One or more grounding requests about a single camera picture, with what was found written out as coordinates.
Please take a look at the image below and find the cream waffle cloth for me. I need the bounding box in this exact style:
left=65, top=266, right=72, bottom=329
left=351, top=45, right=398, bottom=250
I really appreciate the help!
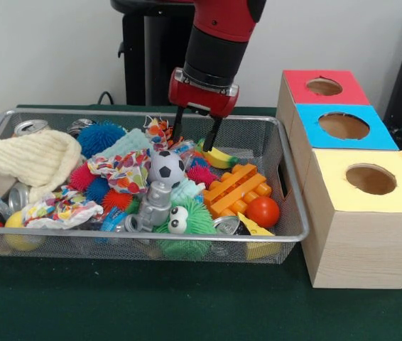
left=0, top=129, right=87, bottom=201

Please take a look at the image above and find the black and white soccer ball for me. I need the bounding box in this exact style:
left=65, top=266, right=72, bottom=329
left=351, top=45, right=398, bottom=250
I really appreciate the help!
left=148, top=150, right=186, bottom=188

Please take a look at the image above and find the yellow banana toy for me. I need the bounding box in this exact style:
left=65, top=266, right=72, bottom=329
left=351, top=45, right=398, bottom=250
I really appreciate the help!
left=197, top=139, right=239, bottom=170

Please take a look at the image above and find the black cable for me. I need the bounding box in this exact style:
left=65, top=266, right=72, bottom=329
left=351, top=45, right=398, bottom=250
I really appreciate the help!
left=97, top=90, right=116, bottom=107

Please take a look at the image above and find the yellow cheese wedge toy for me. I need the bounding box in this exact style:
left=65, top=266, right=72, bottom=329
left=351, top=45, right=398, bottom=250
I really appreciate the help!
left=237, top=212, right=281, bottom=260

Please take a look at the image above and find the crushed silver can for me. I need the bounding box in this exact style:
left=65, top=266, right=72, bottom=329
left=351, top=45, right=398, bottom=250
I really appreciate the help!
left=13, top=119, right=52, bottom=137

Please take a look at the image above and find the clear plastic packet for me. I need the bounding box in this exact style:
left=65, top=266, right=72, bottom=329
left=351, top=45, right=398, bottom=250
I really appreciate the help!
left=174, top=141, right=197, bottom=163

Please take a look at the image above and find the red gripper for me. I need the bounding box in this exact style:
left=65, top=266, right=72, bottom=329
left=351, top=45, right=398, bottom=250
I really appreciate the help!
left=168, top=67, right=240, bottom=153

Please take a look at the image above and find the orange plastic building block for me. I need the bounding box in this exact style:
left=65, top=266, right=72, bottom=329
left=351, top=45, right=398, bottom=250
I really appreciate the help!
left=203, top=164, right=273, bottom=218

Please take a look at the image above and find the grey robot toy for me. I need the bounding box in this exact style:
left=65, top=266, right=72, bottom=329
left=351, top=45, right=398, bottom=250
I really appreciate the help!
left=125, top=180, right=176, bottom=234

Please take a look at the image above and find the wooden box with three holes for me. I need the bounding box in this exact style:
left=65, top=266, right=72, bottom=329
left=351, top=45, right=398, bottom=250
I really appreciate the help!
left=276, top=69, right=402, bottom=290

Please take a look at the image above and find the green fuzzy toy with eyes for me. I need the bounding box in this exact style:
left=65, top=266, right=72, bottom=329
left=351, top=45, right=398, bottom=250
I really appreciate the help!
left=153, top=198, right=217, bottom=261

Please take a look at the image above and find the wire mesh bin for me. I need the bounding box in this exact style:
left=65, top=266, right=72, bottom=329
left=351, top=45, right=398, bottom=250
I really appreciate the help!
left=0, top=108, right=310, bottom=266

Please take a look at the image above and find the red ball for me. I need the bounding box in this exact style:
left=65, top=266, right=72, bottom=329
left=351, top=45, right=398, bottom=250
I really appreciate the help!
left=246, top=197, right=281, bottom=229

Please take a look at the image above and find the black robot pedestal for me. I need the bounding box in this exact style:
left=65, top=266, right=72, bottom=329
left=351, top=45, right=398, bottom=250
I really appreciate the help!
left=111, top=0, right=260, bottom=107

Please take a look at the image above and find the blue spiky ball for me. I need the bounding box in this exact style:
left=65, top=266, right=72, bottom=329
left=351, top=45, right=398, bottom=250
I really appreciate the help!
left=77, top=122, right=128, bottom=158

